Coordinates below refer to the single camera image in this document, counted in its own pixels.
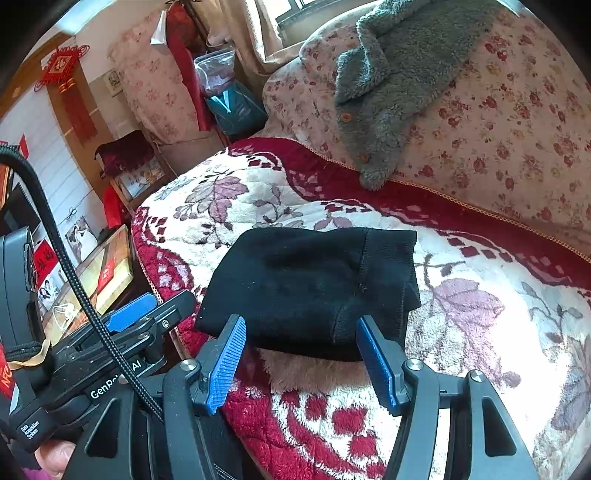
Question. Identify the beige curtain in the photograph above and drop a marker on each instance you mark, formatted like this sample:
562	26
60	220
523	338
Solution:
249	27

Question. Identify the teal bag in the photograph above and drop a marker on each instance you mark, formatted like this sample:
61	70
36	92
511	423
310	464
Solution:
235	110

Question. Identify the hanging floral cloth cover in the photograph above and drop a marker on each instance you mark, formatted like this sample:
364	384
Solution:
152	92

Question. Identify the pink floral quilt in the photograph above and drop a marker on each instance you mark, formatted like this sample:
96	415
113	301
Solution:
508	115

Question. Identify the small framed picture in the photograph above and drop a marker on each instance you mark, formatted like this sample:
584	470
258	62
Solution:
111	83

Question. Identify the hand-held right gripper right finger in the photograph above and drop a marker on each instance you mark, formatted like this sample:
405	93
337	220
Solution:
376	364

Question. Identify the clear plastic bag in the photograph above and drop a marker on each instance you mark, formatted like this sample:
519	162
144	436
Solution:
217	62

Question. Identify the wooden nightstand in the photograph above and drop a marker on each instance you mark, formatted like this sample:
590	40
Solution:
138	182

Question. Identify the window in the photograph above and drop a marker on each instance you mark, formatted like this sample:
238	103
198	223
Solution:
314	8

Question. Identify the grey fleece jacket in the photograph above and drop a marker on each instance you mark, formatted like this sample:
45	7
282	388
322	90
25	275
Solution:
392	106

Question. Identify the beige rubber band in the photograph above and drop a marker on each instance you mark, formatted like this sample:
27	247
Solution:
39	353

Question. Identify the photo print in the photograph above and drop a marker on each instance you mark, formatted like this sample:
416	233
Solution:
82	240

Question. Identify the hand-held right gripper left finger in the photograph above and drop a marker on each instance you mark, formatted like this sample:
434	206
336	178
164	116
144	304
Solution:
226	364

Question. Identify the black monitor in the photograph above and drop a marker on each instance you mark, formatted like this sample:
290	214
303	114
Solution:
18	210

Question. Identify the dark red cloth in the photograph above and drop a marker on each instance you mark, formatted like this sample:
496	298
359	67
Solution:
124	154

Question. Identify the red knot wall ornament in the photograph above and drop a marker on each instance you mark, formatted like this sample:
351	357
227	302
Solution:
60	64

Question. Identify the hanging red garment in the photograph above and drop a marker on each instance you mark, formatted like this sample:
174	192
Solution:
184	69

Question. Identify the red paper bag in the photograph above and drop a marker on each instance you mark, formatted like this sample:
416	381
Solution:
112	207

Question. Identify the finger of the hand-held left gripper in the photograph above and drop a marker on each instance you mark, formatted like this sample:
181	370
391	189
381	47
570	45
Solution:
173	307
131	311

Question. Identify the person's left hand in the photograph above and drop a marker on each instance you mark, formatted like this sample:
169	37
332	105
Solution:
53	454

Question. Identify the glass top side table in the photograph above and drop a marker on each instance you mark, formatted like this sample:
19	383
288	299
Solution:
115	263

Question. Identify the black pants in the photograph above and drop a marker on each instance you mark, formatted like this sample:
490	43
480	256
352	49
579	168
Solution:
300	286

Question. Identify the red white floral blanket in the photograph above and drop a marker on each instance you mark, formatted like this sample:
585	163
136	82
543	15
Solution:
461	286

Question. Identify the white paper tag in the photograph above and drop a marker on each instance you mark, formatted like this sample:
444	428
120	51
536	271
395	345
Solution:
158	27

